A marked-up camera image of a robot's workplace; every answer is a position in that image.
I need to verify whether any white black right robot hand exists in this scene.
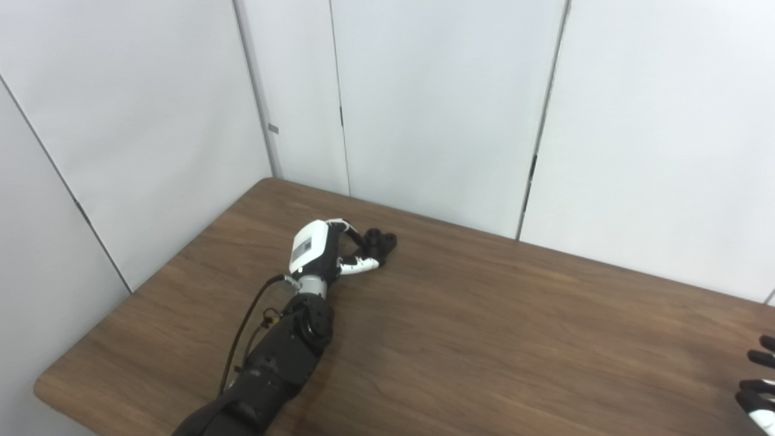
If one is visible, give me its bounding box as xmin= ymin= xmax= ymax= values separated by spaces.
xmin=736 ymin=336 xmax=775 ymax=434

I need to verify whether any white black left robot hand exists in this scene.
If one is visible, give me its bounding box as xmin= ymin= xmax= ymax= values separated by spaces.
xmin=289 ymin=218 xmax=382 ymax=282

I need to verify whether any black flanged holder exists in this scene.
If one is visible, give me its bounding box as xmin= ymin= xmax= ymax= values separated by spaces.
xmin=360 ymin=228 xmax=398 ymax=267

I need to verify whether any thin wire with yellow plug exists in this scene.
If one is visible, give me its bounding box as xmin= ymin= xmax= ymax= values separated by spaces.
xmin=239 ymin=308 xmax=280 ymax=370

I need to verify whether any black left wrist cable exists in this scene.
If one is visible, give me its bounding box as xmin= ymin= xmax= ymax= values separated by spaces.
xmin=218 ymin=274 xmax=298 ymax=394

